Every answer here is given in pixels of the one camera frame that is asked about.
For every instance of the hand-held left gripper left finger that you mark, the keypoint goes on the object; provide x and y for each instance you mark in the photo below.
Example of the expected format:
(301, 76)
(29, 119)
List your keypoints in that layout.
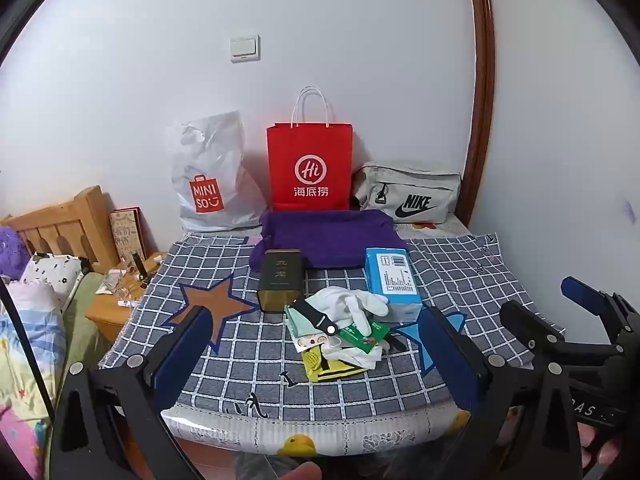
(185, 355)

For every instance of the red paper bag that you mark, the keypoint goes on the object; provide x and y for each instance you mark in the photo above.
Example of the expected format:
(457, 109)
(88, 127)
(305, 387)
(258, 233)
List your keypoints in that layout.
(310, 160)

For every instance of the green blanket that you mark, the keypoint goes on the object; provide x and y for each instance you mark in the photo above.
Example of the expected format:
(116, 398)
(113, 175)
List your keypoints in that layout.
(77, 330)

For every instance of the black bottle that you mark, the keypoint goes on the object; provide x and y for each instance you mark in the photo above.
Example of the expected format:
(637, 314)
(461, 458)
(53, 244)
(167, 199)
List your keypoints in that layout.
(138, 266)

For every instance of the brown wooden door frame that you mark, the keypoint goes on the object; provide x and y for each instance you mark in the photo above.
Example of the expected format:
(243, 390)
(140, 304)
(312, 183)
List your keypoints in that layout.
(480, 110)

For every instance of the brown patterned book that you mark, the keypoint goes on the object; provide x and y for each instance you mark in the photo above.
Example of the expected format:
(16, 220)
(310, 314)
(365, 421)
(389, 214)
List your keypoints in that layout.
(127, 235)

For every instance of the colourful floral bedding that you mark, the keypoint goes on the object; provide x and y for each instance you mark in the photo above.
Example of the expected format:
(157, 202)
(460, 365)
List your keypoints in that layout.
(20, 360)

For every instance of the blue tissue pack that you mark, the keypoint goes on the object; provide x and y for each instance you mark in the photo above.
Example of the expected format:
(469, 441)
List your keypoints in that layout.
(392, 280)

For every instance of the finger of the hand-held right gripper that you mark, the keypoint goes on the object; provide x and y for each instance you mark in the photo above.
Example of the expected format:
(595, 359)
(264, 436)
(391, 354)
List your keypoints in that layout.
(582, 289)
(535, 330)

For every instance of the grey checkered tablecloth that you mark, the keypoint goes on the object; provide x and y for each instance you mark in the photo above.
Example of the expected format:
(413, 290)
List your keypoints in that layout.
(250, 350)

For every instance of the white pillow with black flowers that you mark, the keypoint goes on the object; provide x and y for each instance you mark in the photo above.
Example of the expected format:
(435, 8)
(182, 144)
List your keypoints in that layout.
(50, 280)

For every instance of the white plastic shopping bag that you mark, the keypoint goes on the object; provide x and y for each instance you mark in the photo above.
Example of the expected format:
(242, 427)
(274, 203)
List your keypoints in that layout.
(215, 180)

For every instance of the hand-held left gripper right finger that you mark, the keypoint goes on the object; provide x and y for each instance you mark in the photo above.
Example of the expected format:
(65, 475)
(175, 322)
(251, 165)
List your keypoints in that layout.
(450, 360)

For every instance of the grey fabric waist bag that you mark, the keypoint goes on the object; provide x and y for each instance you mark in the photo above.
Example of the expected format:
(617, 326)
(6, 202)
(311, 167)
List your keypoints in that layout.
(405, 190)

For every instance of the wooden nightstand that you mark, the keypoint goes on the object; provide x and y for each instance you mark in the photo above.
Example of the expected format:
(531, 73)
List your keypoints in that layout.
(107, 317)

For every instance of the mint green cloth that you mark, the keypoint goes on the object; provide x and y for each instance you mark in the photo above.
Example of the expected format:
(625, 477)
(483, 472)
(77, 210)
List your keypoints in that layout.
(299, 324)

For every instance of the clear glass cup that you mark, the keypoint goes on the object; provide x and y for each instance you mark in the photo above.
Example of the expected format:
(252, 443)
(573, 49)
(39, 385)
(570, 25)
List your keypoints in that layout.
(122, 286)

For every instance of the person's left hand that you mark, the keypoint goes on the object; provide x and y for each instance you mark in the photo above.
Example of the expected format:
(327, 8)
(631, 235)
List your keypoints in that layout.
(296, 473)

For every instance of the green packet with red dot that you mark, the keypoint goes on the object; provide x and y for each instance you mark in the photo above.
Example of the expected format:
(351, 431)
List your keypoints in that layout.
(365, 336)

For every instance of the colourful sticker card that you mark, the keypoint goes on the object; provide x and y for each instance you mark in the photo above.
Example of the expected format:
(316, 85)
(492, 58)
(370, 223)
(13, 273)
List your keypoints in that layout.
(312, 341)

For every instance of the wooden headboard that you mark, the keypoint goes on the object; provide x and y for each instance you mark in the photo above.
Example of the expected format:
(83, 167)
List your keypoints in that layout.
(65, 225)

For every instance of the purple plush storage tray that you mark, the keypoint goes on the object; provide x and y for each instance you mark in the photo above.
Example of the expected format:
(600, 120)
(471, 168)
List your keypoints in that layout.
(330, 235)

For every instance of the flower print bedsheet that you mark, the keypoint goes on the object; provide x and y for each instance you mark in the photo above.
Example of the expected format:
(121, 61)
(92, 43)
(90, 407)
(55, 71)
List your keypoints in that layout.
(430, 228)

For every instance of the small white tube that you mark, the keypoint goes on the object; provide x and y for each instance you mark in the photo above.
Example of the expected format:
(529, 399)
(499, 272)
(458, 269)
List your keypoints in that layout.
(125, 304)

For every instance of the white glove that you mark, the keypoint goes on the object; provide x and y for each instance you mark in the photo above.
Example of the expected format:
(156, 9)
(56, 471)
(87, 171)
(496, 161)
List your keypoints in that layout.
(370, 302)

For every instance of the white wall light switch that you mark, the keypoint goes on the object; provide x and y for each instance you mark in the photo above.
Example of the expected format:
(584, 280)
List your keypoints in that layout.
(245, 49)

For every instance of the dark green tea tin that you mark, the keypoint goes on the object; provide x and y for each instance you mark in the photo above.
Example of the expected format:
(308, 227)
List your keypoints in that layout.
(280, 280)

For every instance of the white tissue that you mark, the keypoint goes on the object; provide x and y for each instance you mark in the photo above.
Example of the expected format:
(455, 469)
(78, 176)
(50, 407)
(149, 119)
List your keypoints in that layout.
(325, 300)

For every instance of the person's right hand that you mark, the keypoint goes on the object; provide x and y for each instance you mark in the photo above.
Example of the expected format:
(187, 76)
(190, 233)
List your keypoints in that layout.
(600, 452)

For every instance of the yellow pouch with black stripes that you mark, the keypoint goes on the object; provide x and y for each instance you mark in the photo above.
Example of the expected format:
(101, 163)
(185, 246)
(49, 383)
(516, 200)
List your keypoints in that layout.
(330, 369)

